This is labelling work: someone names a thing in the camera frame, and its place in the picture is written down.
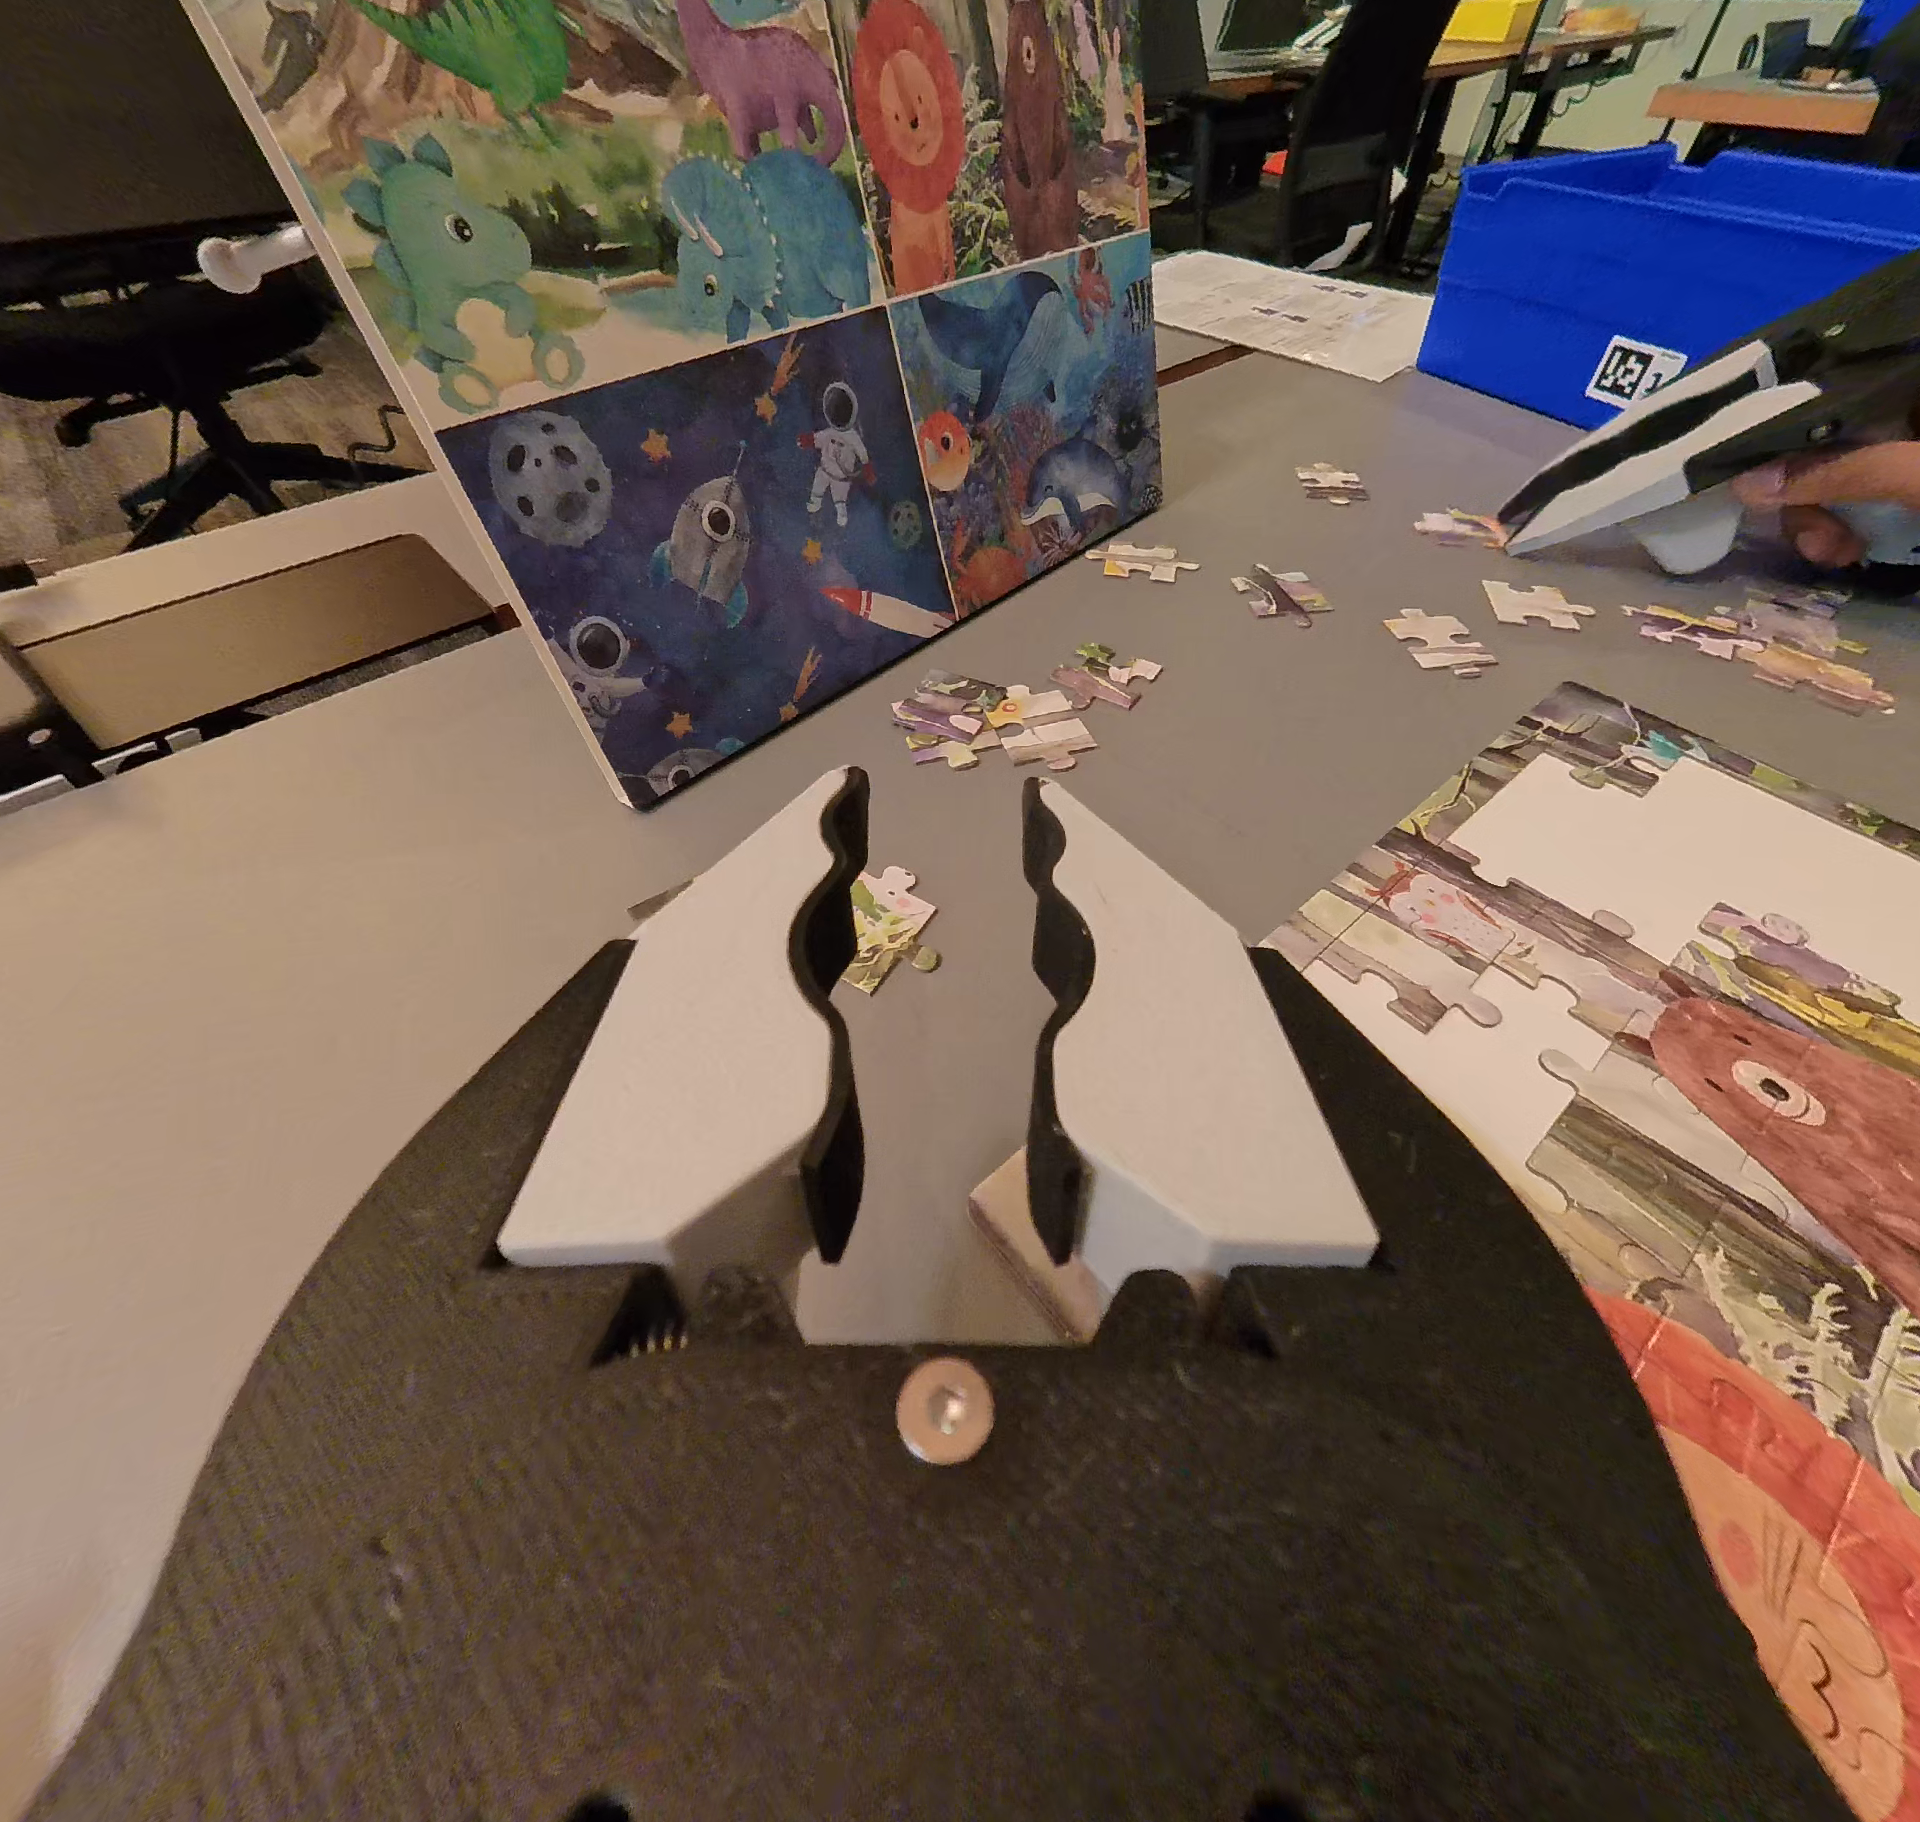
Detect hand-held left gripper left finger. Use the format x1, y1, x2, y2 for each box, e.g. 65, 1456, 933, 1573
495, 763, 872, 1280

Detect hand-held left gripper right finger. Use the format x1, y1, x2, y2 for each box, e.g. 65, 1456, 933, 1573
1025, 777, 1382, 1275

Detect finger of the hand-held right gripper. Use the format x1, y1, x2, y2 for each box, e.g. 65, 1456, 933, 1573
1501, 344, 1787, 524
1502, 385, 1826, 559

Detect jigsaw pieces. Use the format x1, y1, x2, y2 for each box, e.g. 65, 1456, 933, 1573
892, 462, 1899, 777

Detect pink green jigsaw piece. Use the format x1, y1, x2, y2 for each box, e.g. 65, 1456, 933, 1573
844, 867, 945, 997

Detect animal jigsaw puzzle board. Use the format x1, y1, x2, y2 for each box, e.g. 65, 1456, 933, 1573
967, 679, 1920, 1822

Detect person's right hand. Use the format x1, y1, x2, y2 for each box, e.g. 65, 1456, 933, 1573
1729, 439, 1920, 569

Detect wooden background desk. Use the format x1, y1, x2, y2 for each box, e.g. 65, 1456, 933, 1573
1185, 21, 1682, 278
1648, 64, 1883, 165

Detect printed paper sheet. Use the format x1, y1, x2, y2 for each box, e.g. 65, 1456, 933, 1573
1153, 252, 1448, 389

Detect black high-back chair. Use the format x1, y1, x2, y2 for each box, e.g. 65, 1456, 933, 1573
1282, 0, 1502, 278

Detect puzzle box with pictures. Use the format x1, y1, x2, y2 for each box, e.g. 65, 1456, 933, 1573
127, 0, 1171, 812

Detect beige table flap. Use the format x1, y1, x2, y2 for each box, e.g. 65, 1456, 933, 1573
0, 531, 504, 805

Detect black office chair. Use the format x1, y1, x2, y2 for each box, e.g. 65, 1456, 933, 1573
0, 225, 437, 554

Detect white stand knob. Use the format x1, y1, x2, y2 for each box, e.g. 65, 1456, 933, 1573
200, 237, 324, 298

